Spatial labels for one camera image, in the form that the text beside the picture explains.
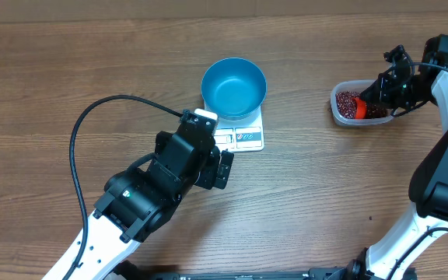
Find orange measuring scoop blue handle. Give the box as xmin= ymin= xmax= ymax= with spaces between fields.
xmin=353 ymin=97 xmax=367 ymax=120

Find white kitchen scale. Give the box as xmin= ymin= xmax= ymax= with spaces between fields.
xmin=205 ymin=102 xmax=264 ymax=152

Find blue bowl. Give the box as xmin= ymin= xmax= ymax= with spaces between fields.
xmin=201 ymin=58 xmax=268 ymax=120

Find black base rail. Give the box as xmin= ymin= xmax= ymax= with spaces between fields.
xmin=106 ymin=261 xmax=378 ymax=280

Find red beans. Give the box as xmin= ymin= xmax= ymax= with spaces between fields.
xmin=335 ymin=91 xmax=388 ymax=120

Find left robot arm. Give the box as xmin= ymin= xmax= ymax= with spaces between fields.
xmin=45 ymin=110 xmax=233 ymax=279

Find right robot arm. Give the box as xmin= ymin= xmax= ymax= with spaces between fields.
xmin=338 ymin=34 xmax=448 ymax=279

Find clear plastic container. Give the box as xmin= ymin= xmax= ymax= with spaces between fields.
xmin=329 ymin=79 xmax=397 ymax=128

